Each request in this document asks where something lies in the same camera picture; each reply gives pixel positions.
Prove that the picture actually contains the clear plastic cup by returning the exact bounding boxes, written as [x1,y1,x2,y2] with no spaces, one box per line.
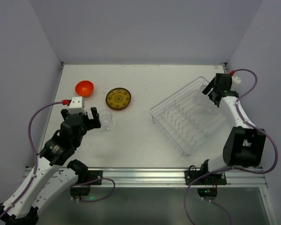
[99,110,113,130]

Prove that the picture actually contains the dark olive plastic plate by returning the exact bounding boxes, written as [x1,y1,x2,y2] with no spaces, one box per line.
[105,88,132,111]

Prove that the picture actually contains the orange plastic bowl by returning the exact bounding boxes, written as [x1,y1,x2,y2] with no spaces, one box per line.
[75,80,94,98]

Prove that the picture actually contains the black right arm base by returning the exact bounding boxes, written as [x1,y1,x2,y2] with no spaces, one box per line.
[184,164,227,200]

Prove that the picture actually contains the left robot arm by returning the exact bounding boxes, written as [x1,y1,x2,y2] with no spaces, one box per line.
[0,107,101,220]

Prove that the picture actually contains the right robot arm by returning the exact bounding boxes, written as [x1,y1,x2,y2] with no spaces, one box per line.
[200,73,266,175]

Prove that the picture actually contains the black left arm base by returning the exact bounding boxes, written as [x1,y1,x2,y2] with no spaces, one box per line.
[67,159,103,200]

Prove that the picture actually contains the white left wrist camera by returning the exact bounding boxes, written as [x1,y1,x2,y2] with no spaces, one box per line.
[67,97,86,115]

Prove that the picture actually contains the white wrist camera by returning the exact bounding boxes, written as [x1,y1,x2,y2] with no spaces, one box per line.
[230,70,241,91]
[67,97,86,115]

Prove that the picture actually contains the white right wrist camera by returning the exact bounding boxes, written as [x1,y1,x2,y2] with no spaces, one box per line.
[230,70,241,91]

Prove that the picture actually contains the white wire dish rack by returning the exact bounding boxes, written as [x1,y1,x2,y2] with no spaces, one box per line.
[149,76,229,156]

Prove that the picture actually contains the aluminium mounting rail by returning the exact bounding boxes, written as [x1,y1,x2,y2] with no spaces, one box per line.
[21,166,267,188]

